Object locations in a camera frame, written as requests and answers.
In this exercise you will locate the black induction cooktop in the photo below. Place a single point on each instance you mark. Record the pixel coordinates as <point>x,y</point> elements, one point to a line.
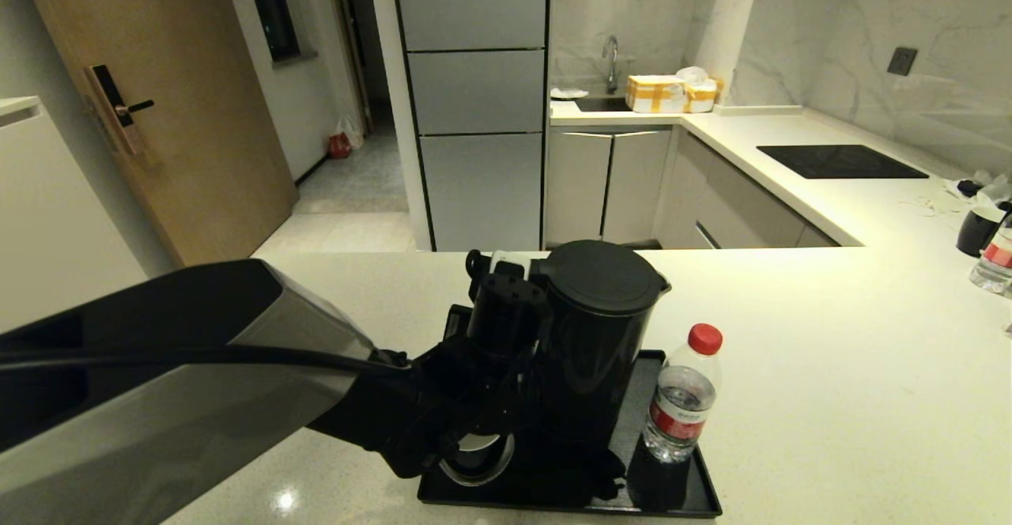
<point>840,162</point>

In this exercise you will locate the black gold door lock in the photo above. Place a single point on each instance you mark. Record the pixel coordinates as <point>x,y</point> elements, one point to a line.
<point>111,102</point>

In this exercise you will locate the small cardboard box yellow tape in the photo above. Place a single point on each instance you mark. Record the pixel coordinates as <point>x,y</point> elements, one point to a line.
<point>702,98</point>

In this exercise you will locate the water bottle red label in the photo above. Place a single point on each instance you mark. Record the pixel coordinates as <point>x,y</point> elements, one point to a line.
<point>996,260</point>
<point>680,406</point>

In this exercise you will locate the small black object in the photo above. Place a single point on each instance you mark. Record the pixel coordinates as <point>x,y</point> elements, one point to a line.
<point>968,188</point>

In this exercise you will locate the crumpled white plastic bag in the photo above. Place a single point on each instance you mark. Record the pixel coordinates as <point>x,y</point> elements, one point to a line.
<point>693,74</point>

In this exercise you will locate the chrome sink faucet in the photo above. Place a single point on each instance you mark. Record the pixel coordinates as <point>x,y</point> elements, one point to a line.
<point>611,66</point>

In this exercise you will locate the beige lower cabinet door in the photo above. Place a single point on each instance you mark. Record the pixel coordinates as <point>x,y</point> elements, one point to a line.
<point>575,188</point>
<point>636,185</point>

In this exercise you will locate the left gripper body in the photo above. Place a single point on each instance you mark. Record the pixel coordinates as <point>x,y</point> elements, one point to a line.
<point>482,387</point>

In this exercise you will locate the white dish cloth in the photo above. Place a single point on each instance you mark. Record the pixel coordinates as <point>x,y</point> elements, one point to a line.
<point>567,93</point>

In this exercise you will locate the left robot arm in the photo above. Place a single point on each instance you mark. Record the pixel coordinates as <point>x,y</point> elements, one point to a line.
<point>158,398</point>

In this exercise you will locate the brown wooden door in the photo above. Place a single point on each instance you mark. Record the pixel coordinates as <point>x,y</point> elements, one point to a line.
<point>182,74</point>

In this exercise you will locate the red plastic bag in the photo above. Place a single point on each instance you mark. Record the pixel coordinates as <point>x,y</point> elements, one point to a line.
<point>339,147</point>

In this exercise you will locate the white storage cabinet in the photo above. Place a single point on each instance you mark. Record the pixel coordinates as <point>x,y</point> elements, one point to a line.
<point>39,209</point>

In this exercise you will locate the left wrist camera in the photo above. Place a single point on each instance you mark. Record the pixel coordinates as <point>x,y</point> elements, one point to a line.
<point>506,304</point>

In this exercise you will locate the black electric kettle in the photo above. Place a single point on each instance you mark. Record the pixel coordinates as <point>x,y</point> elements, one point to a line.
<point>601,335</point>

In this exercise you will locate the beige drawer cabinet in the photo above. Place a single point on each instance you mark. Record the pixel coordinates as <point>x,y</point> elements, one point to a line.
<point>735,209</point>

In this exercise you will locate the black rectangular serving tray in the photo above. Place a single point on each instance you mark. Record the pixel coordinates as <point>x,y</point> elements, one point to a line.
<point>696,493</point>

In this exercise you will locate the dark kitchen sink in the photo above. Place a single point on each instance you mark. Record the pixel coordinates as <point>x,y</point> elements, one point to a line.
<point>601,103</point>

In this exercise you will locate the tall grey refrigerator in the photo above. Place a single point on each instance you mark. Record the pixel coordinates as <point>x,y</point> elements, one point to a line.
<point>474,74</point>

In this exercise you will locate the crumpled white plastic wrapper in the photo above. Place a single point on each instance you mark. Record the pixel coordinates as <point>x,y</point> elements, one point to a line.
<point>994,190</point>

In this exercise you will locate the dark wall socket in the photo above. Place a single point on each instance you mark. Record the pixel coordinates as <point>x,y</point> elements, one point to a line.
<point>902,61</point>

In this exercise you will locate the dark window pane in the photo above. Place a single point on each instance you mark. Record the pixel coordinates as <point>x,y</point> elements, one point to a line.
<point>273,7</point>

